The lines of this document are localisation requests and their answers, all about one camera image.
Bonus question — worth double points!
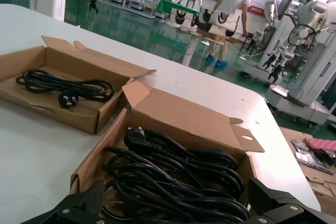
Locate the flattened cardboard sheets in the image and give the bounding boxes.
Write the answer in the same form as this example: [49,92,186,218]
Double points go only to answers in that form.
[278,126,336,210]

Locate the black power cord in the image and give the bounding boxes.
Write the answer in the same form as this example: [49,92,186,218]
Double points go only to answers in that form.
[15,68,116,109]
[101,166,254,224]
[104,126,239,182]

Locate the pink patterned pouch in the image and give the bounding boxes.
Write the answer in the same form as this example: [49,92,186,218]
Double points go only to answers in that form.
[303,136,336,154]

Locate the open cardboard box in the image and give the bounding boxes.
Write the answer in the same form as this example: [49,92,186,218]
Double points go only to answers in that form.
[70,79,265,224]

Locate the white wheeled humanoid robot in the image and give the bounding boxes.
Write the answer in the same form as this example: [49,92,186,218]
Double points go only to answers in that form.
[262,0,336,126]
[241,0,279,78]

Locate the open cardboard box torn edge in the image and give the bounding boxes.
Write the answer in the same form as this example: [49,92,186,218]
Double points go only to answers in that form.
[0,35,158,135]

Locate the white black robot shell part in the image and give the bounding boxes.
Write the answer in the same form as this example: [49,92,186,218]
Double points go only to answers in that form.
[196,8,240,38]
[169,7,202,28]

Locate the person in white shirt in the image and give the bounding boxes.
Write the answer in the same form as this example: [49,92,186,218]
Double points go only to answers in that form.
[204,0,255,68]

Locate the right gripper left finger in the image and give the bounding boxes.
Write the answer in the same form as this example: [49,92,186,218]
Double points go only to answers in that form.
[19,179,106,224]

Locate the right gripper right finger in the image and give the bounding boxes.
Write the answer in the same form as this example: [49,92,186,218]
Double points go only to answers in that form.
[248,178,336,224]

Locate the green cloth covered table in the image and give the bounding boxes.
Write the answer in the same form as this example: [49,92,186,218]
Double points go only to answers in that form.
[156,0,201,23]

